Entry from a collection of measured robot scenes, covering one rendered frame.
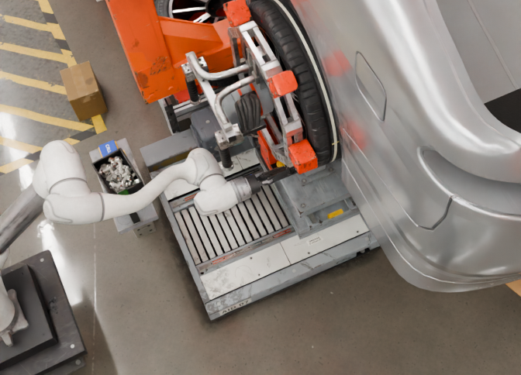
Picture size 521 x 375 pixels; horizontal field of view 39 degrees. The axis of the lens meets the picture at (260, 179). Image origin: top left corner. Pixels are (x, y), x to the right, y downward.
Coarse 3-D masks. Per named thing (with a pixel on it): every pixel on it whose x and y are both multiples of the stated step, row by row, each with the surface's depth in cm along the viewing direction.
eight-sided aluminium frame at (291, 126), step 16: (240, 32) 253; (256, 32) 252; (256, 48) 249; (240, 64) 289; (272, 64) 244; (272, 96) 246; (288, 96) 247; (272, 128) 293; (288, 128) 249; (272, 144) 288; (288, 144) 255; (288, 160) 264
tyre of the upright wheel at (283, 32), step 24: (264, 0) 259; (288, 0) 253; (264, 24) 252; (288, 24) 246; (288, 48) 241; (312, 48) 243; (312, 72) 241; (312, 96) 242; (312, 120) 246; (312, 144) 256
